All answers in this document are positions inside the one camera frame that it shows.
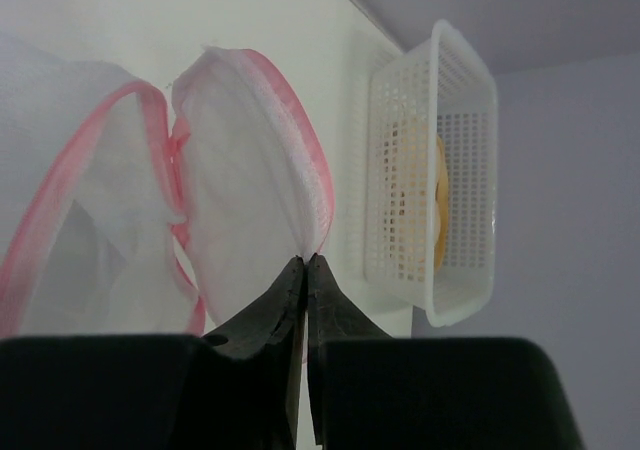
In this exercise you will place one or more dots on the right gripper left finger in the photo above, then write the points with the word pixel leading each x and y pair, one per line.
pixel 272 324

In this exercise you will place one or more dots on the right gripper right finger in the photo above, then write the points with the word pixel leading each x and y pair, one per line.
pixel 332 316

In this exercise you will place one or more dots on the beige bra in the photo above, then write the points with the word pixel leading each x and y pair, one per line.
pixel 404 219

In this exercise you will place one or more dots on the white plastic basket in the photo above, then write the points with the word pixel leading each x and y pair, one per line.
pixel 443 88

